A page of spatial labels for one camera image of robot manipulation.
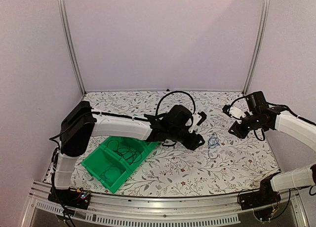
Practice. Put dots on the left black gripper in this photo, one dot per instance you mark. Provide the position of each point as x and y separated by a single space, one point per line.
193 144

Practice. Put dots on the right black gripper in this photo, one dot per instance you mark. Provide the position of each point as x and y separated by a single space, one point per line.
239 133

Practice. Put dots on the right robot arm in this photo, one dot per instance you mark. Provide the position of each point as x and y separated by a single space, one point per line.
264 116

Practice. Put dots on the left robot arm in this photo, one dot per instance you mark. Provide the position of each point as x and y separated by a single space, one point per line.
179 125

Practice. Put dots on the floral patterned table mat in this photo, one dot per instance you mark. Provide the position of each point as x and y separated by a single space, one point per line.
224 164

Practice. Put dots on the green three-compartment bin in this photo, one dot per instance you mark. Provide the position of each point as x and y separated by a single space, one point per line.
114 161

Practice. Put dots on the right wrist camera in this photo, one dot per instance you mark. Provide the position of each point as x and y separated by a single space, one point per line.
233 112

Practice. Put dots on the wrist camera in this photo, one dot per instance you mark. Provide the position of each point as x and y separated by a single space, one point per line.
196 120
233 112

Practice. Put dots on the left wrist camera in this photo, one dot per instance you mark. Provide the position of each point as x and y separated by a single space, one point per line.
196 120

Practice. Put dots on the front aluminium rail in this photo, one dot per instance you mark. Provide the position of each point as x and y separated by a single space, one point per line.
107 210

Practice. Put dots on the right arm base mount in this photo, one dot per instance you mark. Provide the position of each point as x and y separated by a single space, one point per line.
254 199

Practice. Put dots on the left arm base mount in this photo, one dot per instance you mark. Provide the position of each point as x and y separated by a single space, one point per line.
77 198

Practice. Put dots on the right aluminium frame post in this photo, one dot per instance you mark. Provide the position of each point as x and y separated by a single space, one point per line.
257 46

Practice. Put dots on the aluminium frame post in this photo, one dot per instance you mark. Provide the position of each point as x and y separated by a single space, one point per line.
70 45
257 46

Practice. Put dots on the left aluminium frame post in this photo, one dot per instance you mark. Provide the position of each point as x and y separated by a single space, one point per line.
70 45

